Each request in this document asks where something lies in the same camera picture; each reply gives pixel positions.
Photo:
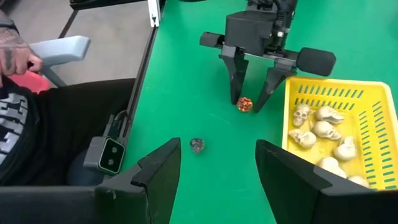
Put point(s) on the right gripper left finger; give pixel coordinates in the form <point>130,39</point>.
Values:
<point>149,193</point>

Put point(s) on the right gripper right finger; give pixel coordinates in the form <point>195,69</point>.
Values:
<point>295,199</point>

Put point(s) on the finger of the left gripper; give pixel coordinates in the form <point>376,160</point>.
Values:
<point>237,77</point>
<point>275,77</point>

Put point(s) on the orange translucent pumpkin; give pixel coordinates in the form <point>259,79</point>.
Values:
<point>244,104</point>

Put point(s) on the white plastic skull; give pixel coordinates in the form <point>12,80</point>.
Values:
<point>326,130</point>
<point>331,166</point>
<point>301,114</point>
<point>329,114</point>
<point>345,149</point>
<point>303,138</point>
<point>359,180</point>

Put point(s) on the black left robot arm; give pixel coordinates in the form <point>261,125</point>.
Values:
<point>264,4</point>

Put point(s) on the yellow plastic basket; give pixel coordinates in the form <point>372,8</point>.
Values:
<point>373,93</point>

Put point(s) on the translucent grey skull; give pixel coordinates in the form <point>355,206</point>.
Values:
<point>197,145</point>

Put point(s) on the person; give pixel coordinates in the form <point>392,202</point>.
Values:
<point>46,124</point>

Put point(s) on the red seat cushion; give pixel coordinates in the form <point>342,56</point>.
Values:
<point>29,82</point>

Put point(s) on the grey chair armrest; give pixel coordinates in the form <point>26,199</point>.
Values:
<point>59,49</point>

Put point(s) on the person's hand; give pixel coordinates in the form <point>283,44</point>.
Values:
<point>15,56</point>

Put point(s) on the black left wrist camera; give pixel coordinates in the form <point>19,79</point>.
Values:
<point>250,31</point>

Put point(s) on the grey table-level camera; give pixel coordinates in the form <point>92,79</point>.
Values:
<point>105,155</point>

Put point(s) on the black table edge frame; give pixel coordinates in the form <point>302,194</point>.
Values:
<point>141,81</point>

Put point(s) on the white corner bracket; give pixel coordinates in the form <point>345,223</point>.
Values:
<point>154,12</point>

